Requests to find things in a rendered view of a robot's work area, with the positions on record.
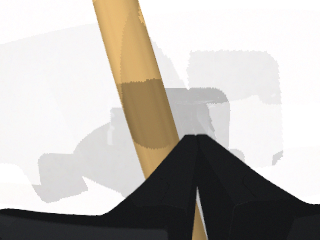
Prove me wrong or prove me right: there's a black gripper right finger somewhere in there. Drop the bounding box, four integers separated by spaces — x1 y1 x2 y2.
195 135 320 240

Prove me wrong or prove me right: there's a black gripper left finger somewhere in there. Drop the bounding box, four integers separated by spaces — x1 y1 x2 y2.
0 135 197 240

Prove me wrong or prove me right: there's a long wooden-handled scraper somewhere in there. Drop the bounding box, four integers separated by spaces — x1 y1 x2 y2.
92 0 180 180

